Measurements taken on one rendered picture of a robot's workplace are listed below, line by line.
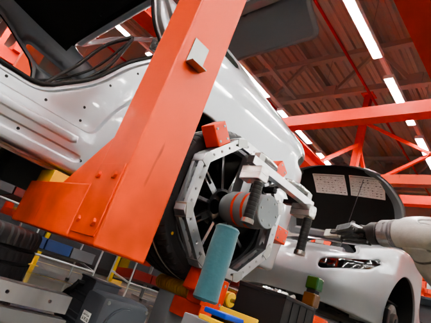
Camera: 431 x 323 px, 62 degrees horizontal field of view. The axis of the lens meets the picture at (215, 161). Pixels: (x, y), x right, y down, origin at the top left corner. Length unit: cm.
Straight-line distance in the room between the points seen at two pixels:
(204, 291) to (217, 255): 12
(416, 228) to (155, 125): 82
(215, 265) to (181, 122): 49
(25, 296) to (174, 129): 55
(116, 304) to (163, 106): 60
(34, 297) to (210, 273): 54
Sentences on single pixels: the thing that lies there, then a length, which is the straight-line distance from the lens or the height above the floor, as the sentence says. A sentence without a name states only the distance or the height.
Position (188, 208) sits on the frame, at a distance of 128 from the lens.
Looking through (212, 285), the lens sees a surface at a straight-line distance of 125.
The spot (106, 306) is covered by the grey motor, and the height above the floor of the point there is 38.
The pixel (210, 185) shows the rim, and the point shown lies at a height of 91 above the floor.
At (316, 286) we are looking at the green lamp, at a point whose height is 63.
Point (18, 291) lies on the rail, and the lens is 98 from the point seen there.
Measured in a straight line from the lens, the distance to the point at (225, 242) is 126.
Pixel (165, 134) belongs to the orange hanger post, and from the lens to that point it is 102.
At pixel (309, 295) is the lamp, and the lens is 121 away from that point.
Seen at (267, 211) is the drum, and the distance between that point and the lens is 138.
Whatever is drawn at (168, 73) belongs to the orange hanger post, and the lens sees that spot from 107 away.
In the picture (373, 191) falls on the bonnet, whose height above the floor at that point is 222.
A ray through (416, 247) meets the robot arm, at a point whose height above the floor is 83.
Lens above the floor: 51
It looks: 19 degrees up
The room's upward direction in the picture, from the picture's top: 20 degrees clockwise
